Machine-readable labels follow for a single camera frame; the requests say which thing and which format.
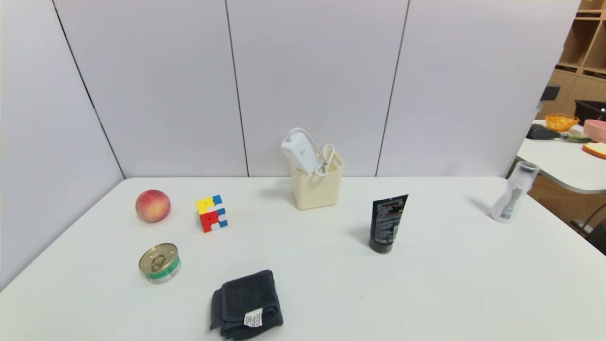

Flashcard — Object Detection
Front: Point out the white power strip with cable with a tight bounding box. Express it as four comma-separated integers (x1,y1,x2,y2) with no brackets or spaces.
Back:
280,128,336,177

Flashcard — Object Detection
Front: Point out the cream white plastic box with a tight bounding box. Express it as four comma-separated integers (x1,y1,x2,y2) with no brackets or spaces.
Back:
291,152,344,210

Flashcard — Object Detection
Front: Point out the black cosmetic tube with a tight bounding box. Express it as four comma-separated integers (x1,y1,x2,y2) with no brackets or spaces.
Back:
369,194,409,254

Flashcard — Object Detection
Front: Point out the multicolour puzzle cube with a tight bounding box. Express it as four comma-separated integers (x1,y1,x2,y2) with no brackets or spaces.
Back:
196,194,228,233

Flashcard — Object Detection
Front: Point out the dark grey folded towel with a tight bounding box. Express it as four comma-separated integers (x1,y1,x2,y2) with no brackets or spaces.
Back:
210,270,284,341

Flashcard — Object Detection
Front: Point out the red yellow peach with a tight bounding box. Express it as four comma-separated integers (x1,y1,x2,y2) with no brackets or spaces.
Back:
135,189,171,223

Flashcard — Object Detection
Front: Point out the tin can green label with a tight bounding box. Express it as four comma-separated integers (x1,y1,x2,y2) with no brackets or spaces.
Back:
138,243,181,284

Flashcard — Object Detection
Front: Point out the clear plastic bottle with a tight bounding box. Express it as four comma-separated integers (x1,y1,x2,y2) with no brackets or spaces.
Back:
490,161,541,224

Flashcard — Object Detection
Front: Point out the black brush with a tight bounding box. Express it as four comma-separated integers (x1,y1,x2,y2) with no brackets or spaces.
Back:
526,124,592,144

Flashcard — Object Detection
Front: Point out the white round table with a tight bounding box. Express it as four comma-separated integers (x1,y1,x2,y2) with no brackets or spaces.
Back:
516,120,606,195

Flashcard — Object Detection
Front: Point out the black crate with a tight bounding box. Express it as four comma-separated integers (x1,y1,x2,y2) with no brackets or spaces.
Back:
574,99,606,126

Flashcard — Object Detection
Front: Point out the bread slice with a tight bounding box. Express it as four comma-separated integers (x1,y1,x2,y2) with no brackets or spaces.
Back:
582,142,606,160

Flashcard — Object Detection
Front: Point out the pink bowl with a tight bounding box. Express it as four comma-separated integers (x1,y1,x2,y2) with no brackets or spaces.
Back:
583,119,606,143

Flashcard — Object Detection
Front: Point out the black table base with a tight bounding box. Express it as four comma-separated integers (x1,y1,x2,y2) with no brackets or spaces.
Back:
570,204,606,256

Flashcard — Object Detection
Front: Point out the orange wire basket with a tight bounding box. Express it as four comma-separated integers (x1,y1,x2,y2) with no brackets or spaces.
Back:
544,112,580,132

